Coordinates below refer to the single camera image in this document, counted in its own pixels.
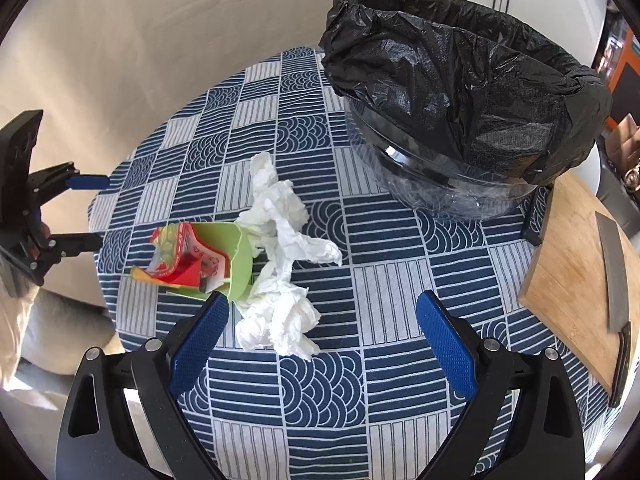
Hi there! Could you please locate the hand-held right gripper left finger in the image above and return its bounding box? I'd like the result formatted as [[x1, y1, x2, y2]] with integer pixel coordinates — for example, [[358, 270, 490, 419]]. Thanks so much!
[[55, 290, 231, 480]]

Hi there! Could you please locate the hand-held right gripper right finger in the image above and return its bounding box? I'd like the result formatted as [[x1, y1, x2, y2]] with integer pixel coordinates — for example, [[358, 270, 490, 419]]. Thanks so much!
[[416, 289, 586, 480]]

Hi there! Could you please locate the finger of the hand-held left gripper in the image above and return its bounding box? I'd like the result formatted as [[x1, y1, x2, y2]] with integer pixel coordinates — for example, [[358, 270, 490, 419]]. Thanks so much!
[[29, 161, 110, 207], [34, 232, 103, 267]]

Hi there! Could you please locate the white tissue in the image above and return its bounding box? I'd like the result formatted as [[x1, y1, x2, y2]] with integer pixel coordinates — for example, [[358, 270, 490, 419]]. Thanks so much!
[[235, 152, 344, 267], [234, 260, 322, 362]]

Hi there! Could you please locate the red green snack packet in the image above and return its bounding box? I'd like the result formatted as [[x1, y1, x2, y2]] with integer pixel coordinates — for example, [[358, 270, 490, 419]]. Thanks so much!
[[149, 222, 232, 295]]

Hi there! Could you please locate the green paper cup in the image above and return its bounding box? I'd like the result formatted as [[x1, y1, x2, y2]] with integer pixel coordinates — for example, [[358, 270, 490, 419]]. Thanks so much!
[[131, 222, 252, 305]]

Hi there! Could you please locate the clear plastic trash bin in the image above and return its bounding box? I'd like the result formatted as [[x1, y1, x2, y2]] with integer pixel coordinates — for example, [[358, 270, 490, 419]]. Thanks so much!
[[345, 97, 552, 222]]

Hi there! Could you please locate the bin with black bag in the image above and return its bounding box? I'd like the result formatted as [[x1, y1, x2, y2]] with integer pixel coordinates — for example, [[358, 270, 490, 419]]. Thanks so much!
[[320, 0, 614, 187]]

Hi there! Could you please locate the grey cushion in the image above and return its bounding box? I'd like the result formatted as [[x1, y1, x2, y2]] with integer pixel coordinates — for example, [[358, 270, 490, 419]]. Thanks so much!
[[20, 287, 117, 377]]

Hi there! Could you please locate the blue patterned tablecloth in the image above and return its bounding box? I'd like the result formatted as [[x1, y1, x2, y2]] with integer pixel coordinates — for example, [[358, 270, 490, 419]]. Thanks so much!
[[86, 46, 623, 480]]

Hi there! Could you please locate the wooden cutting board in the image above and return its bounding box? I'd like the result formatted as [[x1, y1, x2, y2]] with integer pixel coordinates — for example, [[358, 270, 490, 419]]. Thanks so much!
[[517, 172, 640, 397]]

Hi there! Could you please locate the steel cleaver knife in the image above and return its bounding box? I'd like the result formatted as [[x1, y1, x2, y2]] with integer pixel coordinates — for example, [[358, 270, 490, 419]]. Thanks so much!
[[594, 211, 634, 409]]

